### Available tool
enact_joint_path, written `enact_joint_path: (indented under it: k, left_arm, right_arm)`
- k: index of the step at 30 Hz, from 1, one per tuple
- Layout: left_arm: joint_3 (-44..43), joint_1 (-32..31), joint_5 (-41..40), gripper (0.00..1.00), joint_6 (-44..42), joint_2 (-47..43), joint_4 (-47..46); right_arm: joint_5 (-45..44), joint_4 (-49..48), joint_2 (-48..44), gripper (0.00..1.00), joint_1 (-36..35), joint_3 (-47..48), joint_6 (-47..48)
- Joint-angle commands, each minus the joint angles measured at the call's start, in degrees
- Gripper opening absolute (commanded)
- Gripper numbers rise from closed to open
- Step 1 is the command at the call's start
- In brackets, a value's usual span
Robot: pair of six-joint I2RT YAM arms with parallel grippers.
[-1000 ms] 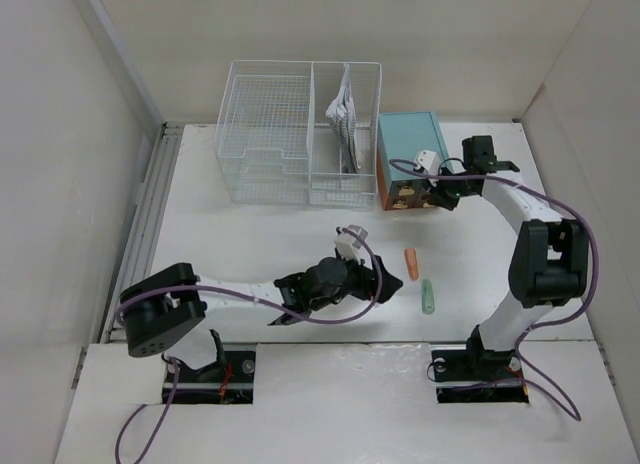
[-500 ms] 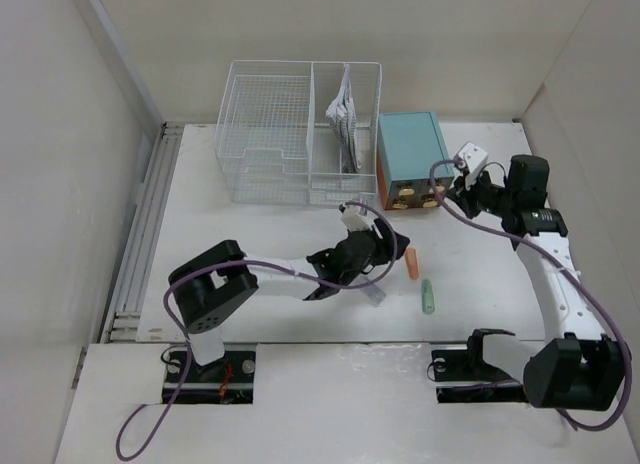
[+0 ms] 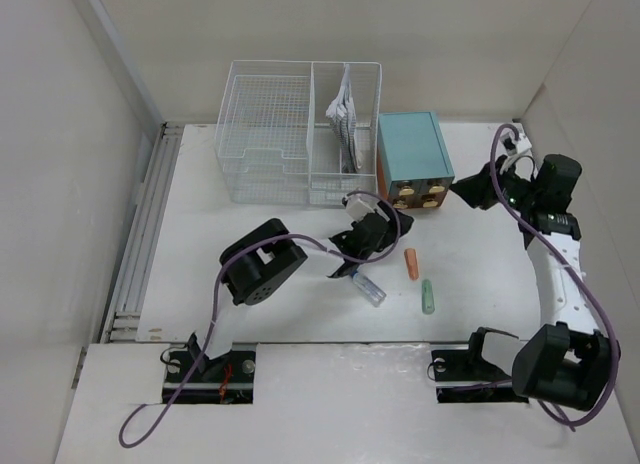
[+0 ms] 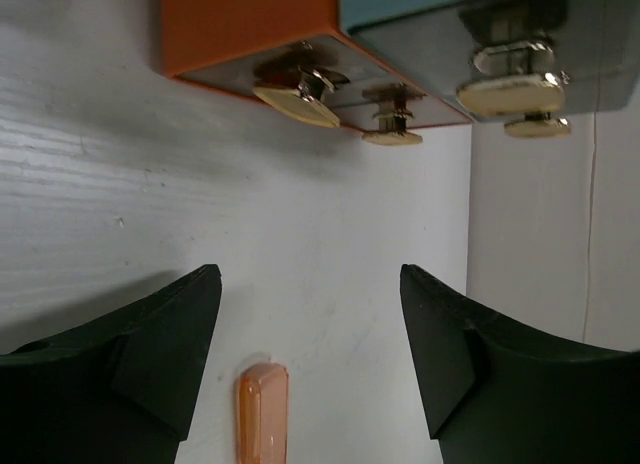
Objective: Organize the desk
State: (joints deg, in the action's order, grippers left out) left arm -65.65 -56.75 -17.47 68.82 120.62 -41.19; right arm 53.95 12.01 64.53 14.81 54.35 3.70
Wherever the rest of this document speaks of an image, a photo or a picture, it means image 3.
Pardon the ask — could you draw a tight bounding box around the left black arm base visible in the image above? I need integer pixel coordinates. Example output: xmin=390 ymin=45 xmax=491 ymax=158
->
xmin=160 ymin=345 xmax=257 ymax=405

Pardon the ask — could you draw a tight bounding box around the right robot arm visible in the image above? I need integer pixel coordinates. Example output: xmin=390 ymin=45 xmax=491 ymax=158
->
xmin=451 ymin=154 xmax=611 ymax=411

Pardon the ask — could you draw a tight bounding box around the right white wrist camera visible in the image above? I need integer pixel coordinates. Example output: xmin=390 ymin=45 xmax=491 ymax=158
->
xmin=500 ymin=130 xmax=532 ymax=157

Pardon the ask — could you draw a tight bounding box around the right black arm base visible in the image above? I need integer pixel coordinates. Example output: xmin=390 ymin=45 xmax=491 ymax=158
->
xmin=427 ymin=327 xmax=529 ymax=404

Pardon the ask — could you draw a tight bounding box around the teal orange drawer box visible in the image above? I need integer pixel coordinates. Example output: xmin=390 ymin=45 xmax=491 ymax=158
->
xmin=377 ymin=111 xmax=455 ymax=210

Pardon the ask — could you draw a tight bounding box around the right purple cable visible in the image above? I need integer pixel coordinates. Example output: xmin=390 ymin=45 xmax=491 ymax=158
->
xmin=489 ymin=123 xmax=621 ymax=430

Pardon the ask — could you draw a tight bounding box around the grey setup guide booklet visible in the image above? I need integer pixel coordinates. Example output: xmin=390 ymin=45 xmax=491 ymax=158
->
xmin=325 ymin=64 xmax=363 ymax=174

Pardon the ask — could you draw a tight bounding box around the green plastic case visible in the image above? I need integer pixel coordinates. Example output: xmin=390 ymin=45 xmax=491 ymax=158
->
xmin=421 ymin=279 xmax=435 ymax=315

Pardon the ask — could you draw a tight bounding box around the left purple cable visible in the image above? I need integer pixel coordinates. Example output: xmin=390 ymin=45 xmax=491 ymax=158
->
xmin=117 ymin=189 xmax=401 ymax=448

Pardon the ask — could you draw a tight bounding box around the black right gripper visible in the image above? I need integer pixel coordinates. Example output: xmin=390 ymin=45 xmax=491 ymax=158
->
xmin=448 ymin=154 xmax=540 ymax=213

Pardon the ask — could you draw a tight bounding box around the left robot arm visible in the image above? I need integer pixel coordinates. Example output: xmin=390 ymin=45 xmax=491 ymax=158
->
xmin=187 ymin=210 xmax=414 ymax=382

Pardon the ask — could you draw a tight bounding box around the aluminium rail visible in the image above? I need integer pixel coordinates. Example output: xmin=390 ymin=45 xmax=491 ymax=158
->
xmin=98 ymin=122 xmax=184 ymax=344

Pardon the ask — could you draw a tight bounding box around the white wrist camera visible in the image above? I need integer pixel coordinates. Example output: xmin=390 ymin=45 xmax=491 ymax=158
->
xmin=500 ymin=130 xmax=532 ymax=157
xmin=342 ymin=193 xmax=379 ymax=222

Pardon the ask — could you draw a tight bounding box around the purple cable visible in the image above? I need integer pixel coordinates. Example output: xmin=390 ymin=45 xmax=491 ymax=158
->
xmin=489 ymin=123 xmax=621 ymax=430
xmin=117 ymin=189 xmax=401 ymax=448

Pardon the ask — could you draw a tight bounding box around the orange plastic case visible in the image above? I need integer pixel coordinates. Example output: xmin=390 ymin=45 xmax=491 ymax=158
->
xmin=404 ymin=248 xmax=420 ymax=281

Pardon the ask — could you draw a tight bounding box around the clear blue-cap spray bottle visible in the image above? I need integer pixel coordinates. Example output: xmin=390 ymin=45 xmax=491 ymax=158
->
xmin=351 ymin=271 xmax=387 ymax=307

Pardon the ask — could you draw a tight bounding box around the white wire mesh organizer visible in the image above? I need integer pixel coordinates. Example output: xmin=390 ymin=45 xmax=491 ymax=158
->
xmin=214 ymin=60 xmax=382 ymax=206

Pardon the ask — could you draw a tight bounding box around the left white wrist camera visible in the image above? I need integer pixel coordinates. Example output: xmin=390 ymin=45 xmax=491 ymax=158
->
xmin=342 ymin=193 xmax=379 ymax=222

